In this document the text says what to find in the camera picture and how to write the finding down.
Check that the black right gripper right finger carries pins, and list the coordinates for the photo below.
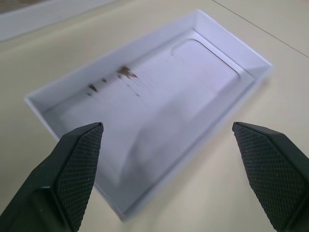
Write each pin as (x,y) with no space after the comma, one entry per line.
(272,174)

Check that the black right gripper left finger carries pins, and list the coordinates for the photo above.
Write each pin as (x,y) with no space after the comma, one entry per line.
(60,183)

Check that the white phone box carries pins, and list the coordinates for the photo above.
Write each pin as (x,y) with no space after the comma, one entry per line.
(154,96)

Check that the white box lid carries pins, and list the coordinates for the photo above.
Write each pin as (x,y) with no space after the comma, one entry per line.
(31,17)

